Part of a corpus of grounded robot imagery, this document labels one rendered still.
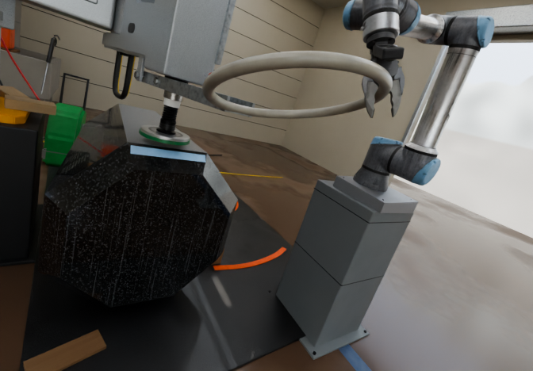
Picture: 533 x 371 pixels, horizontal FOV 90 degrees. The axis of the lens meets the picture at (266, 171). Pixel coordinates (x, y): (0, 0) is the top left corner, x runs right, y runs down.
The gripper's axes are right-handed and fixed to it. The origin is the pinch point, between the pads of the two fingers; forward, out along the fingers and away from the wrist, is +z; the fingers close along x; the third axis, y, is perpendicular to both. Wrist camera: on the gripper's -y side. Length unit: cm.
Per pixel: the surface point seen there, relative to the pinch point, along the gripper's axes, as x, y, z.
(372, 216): -9, 60, 36
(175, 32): 68, 17, -37
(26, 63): 351, 177, -114
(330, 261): 10, 73, 63
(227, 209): 63, 60, 35
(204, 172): 69, 44, 15
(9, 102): 167, 32, -20
